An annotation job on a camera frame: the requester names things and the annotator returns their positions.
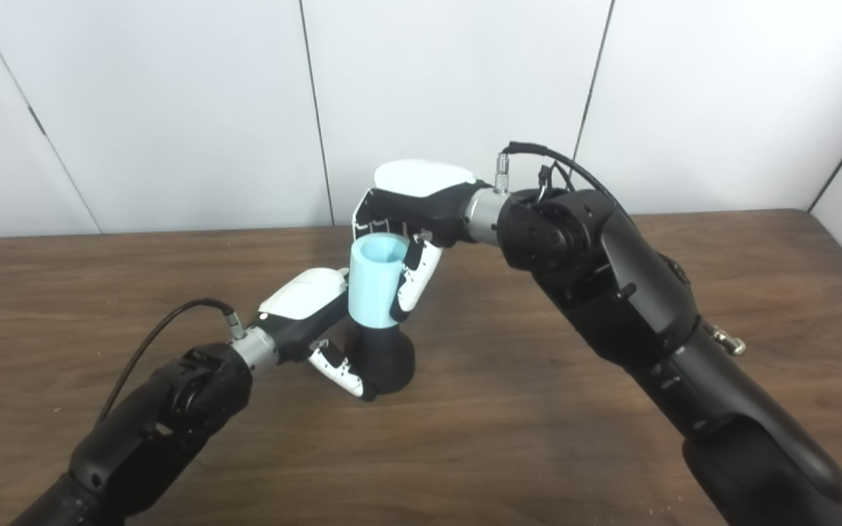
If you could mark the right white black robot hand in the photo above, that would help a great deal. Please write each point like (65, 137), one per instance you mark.
(428, 197)

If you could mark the black flared nozzle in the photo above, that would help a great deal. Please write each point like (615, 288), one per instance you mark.
(392, 358)

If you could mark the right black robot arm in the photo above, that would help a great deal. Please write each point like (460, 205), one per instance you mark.
(626, 292)

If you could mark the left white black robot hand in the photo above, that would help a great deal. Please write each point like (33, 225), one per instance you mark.
(304, 292)

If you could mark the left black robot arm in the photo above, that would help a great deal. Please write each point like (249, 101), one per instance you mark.
(158, 431)

